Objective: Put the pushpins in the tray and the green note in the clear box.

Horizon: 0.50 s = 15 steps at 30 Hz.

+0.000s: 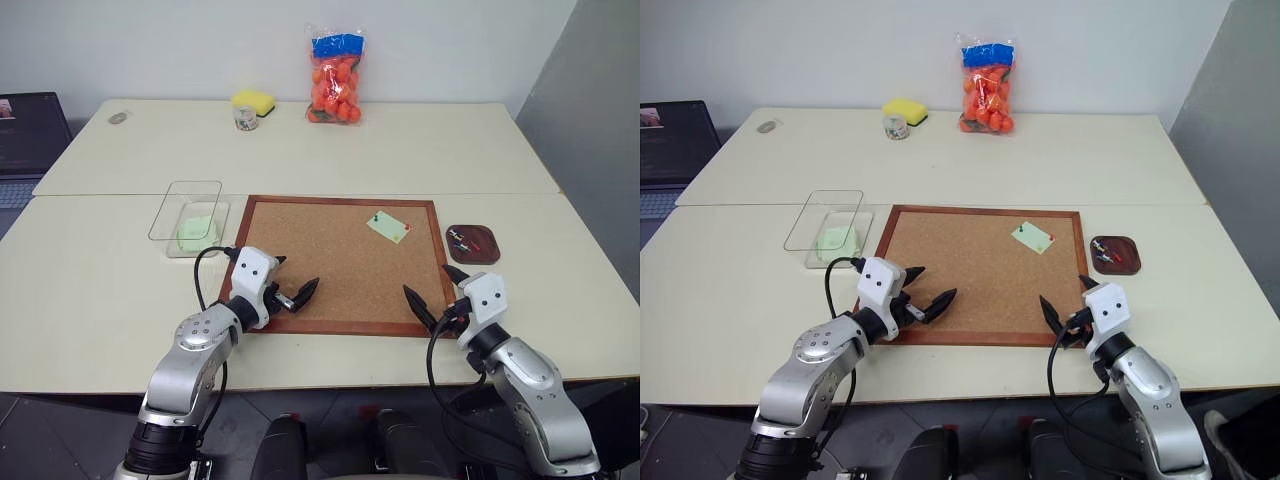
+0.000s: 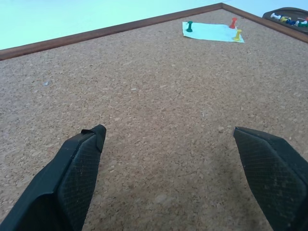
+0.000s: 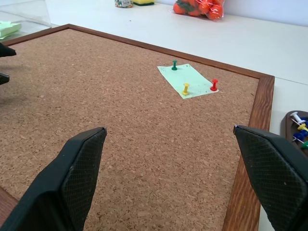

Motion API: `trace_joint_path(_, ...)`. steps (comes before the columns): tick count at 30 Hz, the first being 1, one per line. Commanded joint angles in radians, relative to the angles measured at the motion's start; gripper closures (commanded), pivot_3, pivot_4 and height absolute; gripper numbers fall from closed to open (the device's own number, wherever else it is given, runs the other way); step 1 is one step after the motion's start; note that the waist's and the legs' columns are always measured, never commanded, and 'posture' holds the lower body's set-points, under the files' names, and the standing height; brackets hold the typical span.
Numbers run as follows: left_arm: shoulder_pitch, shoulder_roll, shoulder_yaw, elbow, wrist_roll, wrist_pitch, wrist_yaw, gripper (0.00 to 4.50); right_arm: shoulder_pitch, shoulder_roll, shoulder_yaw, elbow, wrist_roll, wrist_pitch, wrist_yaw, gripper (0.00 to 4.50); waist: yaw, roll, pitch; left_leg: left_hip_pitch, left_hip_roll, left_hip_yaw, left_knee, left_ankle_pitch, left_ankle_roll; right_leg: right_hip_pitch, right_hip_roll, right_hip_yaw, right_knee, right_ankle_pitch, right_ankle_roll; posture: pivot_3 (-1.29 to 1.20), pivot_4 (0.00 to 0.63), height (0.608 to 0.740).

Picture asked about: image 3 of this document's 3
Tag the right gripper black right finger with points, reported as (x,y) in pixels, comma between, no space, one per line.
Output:
(276,173)

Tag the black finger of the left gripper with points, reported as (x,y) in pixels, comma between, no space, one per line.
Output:
(4,79)
(6,51)

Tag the light green paper note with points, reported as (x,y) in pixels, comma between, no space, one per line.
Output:
(190,78)

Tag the white push pin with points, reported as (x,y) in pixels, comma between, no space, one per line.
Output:
(296,117)

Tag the clear plastic box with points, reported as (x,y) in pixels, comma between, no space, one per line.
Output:
(36,14)

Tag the jar of coloured pins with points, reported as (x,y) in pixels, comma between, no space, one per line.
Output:
(123,3)

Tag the yellow and green sponge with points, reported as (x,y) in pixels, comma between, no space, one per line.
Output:
(143,2)

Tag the stack of green paper notes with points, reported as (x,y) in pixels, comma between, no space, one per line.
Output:
(8,27)

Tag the brown pin tray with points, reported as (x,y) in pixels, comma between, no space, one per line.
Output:
(287,127)

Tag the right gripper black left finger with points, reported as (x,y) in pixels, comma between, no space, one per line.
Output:
(48,190)

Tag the cork board with wooden frame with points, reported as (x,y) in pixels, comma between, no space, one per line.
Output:
(134,125)

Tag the red push pin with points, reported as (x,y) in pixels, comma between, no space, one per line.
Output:
(214,85)

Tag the yellow push pin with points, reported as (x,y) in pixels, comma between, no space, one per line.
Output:
(185,89)
(304,127)

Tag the bag of oranges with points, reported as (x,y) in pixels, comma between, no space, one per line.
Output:
(199,7)

